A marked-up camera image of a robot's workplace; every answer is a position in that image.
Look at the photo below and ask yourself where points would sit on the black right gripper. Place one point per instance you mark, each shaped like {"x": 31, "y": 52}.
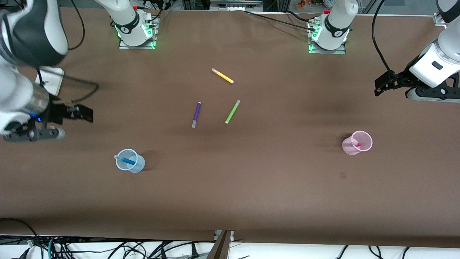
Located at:
{"x": 57, "y": 112}

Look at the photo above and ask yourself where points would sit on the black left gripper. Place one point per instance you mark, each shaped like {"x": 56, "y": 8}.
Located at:
{"x": 401, "y": 78}

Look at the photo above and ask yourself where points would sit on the pink marker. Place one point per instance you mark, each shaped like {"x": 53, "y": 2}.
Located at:
{"x": 357, "y": 144}

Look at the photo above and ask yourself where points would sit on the blue marker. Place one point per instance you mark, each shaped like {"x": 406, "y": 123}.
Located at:
{"x": 127, "y": 160}

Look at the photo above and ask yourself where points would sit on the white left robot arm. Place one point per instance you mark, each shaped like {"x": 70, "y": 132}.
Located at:
{"x": 337, "y": 21}

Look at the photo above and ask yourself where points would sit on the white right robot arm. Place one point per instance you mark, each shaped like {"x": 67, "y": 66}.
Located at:
{"x": 32, "y": 32}

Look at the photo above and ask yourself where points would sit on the white desk lamp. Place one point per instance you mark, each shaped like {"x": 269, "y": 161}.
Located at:
{"x": 54, "y": 81}

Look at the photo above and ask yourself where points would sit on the translucent pink plastic cup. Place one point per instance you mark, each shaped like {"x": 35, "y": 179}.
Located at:
{"x": 348, "y": 147}

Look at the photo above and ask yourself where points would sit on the translucent blue plastic cup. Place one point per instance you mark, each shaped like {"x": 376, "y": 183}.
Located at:
{"x": 138, "y": 163}

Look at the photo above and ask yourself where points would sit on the purple marker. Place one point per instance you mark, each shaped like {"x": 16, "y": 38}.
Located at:
{"x": 196, "y": 113}

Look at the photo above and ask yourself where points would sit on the yellow marker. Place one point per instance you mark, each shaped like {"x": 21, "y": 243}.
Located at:
{"x": 222, "y": 76}

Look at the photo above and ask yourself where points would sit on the green marker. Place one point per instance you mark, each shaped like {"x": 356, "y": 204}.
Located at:
{"x": 232, "y": 112}

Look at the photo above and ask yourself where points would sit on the grey metal box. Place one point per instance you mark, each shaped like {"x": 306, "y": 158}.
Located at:
{"x": 235, "y": 4}

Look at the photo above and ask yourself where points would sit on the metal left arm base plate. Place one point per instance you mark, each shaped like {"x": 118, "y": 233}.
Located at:
{"x": 327, "y": 51}

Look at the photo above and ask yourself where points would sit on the aluminium frame profile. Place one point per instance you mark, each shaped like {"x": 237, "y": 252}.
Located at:
{"x": 440, "y": 19}

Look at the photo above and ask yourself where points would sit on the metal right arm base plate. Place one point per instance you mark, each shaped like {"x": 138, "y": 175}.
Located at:
{"x": 136, "y": 47}

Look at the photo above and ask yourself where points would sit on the wooden post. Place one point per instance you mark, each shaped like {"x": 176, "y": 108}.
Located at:
{"x": 221, "y": 248}

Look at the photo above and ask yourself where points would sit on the white bracket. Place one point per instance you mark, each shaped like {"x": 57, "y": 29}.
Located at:
{"x": 232, "y": 235}

